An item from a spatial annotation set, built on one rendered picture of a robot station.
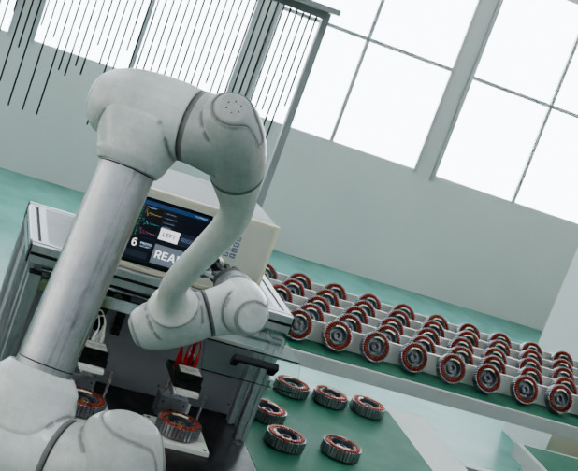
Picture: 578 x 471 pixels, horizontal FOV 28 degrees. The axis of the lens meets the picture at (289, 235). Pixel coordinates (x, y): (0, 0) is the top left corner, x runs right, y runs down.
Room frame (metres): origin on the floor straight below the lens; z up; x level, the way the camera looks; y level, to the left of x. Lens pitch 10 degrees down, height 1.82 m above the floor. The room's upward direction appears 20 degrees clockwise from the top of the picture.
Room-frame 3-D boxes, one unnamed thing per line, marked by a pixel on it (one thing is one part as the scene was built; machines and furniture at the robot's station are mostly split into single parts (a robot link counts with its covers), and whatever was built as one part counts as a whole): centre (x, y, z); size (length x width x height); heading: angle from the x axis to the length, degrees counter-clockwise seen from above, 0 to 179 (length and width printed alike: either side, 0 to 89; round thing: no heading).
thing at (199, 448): (2.72, 0.09, 0.78); 0.15 x 0.15 x 0.01; 17
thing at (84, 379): (2.78, 0.37, 0.80); 0.08 x 0.05 x 0.06; 107
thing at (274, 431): (2.98, -0.18, 0.77); 0.11 x 0.11 x 0.04
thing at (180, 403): (2.85, 0.14, 0.80); 0.08 x 0.05 x 0.06; 107
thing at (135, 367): (2.92, 0.28, 0.92); 0.66 x 0.01 x 0.30; 107
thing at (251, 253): (2.99, 0.29, 1.22); 0.44 x 0.39 x 0.20; 107
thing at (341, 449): (3.07, -0.33, 0.77); 0.11 x 0.11 x 0.04
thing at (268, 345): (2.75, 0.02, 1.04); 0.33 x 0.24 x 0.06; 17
